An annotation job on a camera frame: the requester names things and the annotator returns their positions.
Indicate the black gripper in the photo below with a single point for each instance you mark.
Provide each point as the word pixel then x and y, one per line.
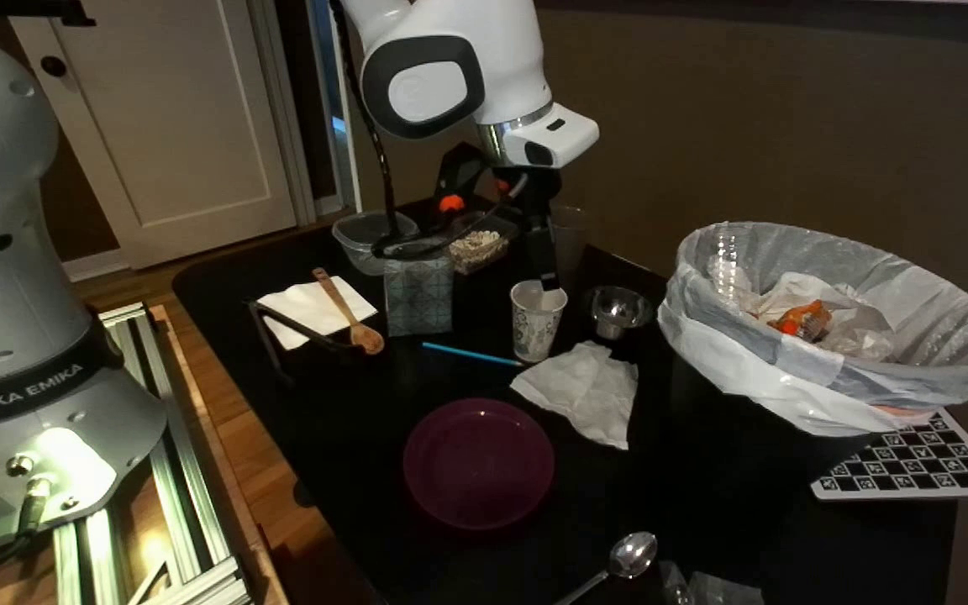
pixel 532 188

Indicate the patterned white paper cup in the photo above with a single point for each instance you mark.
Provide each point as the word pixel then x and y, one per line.
pixel 534 323

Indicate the small metal cup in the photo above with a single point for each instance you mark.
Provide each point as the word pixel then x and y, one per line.
pixel 617 310

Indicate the clear container with oats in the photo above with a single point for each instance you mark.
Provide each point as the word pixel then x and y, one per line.
pixel 478 250

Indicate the blue pencil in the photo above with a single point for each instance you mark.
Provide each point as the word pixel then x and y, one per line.
pixel 469 354

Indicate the grey patterned tissue box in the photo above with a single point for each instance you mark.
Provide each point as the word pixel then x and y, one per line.
pixel 418 297

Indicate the crumpled white tissue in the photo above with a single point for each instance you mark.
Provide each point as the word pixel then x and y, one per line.
pixel 587 392

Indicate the empty clear plastic container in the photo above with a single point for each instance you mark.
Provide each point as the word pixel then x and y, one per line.
pixel 355 240

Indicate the wooden spoon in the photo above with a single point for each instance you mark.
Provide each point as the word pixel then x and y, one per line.
pixel 365 338

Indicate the trash bin with white bag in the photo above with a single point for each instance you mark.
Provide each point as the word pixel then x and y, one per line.
pixel 731 358

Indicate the purple round plate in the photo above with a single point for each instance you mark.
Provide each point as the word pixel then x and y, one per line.
pixel 478 466

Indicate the white paper napkin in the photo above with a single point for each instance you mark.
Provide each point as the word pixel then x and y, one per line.
pixel 303 302

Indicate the black thin utensil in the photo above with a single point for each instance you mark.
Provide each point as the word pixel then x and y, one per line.
pixel 289 323

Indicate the orange trash piece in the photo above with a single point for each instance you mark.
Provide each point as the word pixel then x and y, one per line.
pixel 797 320

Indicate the metal spoon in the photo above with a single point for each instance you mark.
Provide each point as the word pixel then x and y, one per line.
pixel 633 554

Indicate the white panelled door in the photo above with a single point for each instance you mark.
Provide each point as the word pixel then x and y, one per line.
pixel 169 170

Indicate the clear plastic wrapper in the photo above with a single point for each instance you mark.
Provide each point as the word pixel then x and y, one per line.
pixel 719 588

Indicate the black white checkerboard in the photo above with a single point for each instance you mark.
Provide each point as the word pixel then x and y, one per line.
pixel 923 466

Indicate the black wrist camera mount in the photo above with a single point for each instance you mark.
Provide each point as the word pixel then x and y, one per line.
pixel 470 170

